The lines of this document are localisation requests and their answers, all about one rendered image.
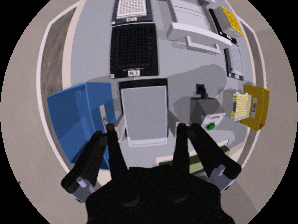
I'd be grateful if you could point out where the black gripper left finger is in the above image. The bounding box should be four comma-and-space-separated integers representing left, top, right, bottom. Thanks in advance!
61, 114, 140, 207

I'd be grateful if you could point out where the grey bench mat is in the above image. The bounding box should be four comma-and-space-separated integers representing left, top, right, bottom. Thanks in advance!
70, 0, 253, 170

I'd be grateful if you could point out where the yellow waste bin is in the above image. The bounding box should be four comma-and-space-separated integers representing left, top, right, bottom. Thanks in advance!
240, 84, 270, 132

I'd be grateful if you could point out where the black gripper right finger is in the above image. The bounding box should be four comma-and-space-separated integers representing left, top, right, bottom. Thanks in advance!
165, 110, 242, 203

